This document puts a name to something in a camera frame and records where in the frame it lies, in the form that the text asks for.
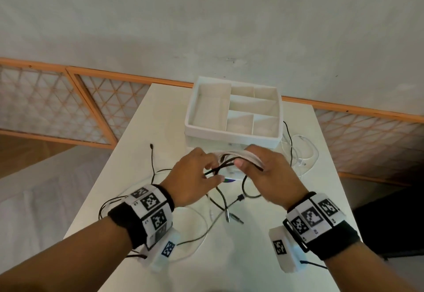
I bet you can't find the black marker wristband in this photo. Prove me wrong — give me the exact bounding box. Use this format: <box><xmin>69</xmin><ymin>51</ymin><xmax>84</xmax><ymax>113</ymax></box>
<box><xmin>107</xmin><ymin>184</ymin><xmax>175</xmax><ymax>249</ymax></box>
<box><xmin>282</xmin><ymin>191</ymin><xmax>361</xmax><ymax>261</ymax></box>

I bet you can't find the white cable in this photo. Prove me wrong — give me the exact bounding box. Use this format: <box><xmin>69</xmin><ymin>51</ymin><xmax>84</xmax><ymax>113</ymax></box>
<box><xmin>212</xmin><ymin>149</ymin><xmax>265</xmax><ymax>183</ymax></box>

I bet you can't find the person's left hand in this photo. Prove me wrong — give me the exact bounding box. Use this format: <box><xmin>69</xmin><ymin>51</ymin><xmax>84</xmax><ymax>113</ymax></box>
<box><xmin>159</xmin><ymin>147</ymin><xmax>226</xmax><ymax>208</ymax></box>

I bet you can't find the white table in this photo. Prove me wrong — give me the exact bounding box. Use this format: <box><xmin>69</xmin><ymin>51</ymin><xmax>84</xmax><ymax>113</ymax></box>
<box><xmin>63</xmin><ymin>82</ymin><xmax>365</xmax><ymax>292</ymax></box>

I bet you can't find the bundle of black white cables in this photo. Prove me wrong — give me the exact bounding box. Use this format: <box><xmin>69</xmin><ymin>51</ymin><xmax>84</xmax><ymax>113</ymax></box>
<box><xmin>98</xmin><ymin>121</ymin><xmax>320</xmax><ymax>256</ymax></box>

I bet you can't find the person's right hand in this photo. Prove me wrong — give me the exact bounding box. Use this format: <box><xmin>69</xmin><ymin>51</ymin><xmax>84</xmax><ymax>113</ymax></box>
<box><xmin>233</xmin><ymin>144</ymin><xmax>309</xmax><ymax>211</ymax></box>

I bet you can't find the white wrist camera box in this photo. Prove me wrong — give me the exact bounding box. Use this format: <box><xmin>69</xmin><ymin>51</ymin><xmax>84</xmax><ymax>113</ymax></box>
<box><xmin>268</xmin><ymin>227</ymin><xmax>309</xmax><ymax>273</ymax></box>
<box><xmin>139</xmin><ymin>228</ymin><xmax>181</xmax><ymax>271</ymax></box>

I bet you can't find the person's left forearm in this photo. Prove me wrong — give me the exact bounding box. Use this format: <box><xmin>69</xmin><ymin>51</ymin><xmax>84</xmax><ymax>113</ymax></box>
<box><xmin>0</xmin><ymin>215</ymin><xmax>133</xmax><ymax>292</ymax></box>

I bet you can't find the white drawer organizer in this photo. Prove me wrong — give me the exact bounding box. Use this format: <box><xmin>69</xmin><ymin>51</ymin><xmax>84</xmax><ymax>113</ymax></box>
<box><xmin>184</xmin><ymin>76</ymin><xmax>285</xmax><ymax>152</ymax></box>

